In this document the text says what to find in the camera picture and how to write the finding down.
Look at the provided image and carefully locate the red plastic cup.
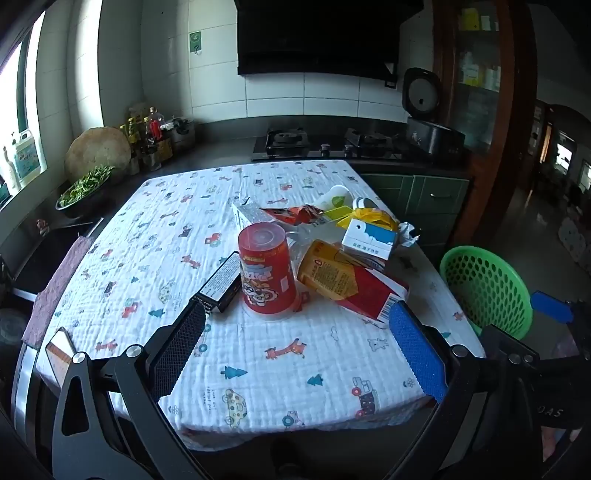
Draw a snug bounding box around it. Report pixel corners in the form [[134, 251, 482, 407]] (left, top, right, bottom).
[[238, 222, 297, 320]]

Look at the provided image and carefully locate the green kitchen cabinet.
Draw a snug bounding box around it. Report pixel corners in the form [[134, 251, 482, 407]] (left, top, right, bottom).
[[360, 173, 471, 245]]

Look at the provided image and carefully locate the yellow plastic bag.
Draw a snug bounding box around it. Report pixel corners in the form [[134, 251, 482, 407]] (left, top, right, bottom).
[[348, 207, 400, 232]]

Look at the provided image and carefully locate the round wooden cutting board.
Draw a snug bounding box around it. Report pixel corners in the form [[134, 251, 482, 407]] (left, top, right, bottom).
[[65, 127, 132, 178]]

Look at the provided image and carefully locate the red snack wrapper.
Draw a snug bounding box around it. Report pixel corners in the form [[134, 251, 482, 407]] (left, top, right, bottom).
[[261, 205, 324, 227]]

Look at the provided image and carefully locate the green plastic basket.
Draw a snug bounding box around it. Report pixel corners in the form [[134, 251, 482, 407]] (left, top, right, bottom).
[[440, 246, 534, 342]]

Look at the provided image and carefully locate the white bottle with green label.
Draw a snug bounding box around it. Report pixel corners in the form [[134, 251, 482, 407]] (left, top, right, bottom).
[[321, 185, 356, 213]]

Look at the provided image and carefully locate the orange flat card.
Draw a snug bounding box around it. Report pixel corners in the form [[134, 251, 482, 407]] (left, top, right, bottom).
[[44, 327, 79, 386]]

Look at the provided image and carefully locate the pink towel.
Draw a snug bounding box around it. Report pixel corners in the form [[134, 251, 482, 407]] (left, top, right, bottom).
[[22, 235, 93, 347]]

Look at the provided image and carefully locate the silver wrapper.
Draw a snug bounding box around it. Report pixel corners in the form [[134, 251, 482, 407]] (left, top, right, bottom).
[[397, 222, 422, 247]]

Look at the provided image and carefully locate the black range hood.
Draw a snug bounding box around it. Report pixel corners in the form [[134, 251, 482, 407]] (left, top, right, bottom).
[[235, 0, 400, 77]]

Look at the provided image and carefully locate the clear plastic bag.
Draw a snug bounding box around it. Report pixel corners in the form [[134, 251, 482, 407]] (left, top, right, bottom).
[[286, 222, 342, 278]]

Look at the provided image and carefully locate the white plastic jug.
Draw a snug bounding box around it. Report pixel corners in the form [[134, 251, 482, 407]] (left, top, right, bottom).
[[11, 129, 42, 185]]

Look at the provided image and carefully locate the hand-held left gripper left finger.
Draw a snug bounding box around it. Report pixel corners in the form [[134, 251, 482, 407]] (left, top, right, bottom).
[[52, 300, 208, 480]]

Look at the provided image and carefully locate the white printed tablecloth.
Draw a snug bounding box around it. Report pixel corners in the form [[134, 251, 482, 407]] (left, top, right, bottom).
[[36, 159, 485, 439]]

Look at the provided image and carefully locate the orange drink carton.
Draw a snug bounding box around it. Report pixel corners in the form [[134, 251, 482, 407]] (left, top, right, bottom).
[[295, 239, 370, 301]]

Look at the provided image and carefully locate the wooden glass-door cabinet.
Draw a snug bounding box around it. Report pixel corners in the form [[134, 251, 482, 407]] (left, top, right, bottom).
[[434, 0, 539, 232]]

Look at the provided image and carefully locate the cluster of condiment bottles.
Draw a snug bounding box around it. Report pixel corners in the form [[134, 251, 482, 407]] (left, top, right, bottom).
[[119, 104, 174, 175]]

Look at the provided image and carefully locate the bowl of green vegetables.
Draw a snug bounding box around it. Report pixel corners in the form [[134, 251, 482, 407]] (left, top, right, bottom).
[[55, 165, 116, 217]]

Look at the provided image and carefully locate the clear package with yellow label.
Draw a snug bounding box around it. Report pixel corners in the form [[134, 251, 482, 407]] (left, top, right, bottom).
[[323, 208, 354, 229]]

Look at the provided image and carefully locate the grey carton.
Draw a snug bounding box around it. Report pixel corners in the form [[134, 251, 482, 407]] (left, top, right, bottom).
[[231, 200, 271, 232]]

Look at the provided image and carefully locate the black rice cooker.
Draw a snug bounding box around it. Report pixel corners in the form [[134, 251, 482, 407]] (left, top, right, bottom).
[[403, 68, 466, 155]]

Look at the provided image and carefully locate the white and blue small box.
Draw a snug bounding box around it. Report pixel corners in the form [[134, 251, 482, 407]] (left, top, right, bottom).
[[342, 218, 399, 260]]

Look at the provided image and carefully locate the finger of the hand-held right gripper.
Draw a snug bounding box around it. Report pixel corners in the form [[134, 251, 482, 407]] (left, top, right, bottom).
[[480, 324, 541, 365], [530, 291, 591, 326]]

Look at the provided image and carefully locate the red carton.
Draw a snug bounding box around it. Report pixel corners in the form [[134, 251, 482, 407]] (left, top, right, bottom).
[[332, 265, 411, 329]]

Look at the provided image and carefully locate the small black box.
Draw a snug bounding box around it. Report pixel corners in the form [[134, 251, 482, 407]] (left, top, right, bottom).
[[190, 253, 242, 313]]

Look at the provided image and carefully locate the black sink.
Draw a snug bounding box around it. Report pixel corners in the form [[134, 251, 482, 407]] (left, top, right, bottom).
[[0, 217, 105, 296]]

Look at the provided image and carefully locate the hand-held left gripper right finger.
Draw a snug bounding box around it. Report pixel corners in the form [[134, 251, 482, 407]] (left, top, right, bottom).
[[388, 300, 543, 480]]

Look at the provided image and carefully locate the black gas stove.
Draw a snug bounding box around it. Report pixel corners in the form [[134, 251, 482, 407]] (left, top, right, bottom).
[[252, 127, 407, 162]]

